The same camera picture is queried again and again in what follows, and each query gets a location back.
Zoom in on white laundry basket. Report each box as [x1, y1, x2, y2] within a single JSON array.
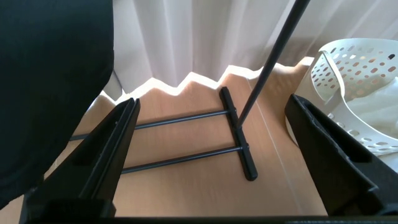
[[285, 37, 398, 174]]

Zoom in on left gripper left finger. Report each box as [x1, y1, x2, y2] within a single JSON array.
[[19, 97, 142, 218]]

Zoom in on black shorts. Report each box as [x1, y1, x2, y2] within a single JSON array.
[[0, 0, 115, 210]]

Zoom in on beige curtain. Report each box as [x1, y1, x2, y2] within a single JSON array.
[[102, 0, 398, 98]]

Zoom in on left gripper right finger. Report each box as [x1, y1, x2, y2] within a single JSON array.
[[284, 93, 398, 217]]

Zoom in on black clothes rack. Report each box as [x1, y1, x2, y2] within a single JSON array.
[[70, 0, 312, 182]]

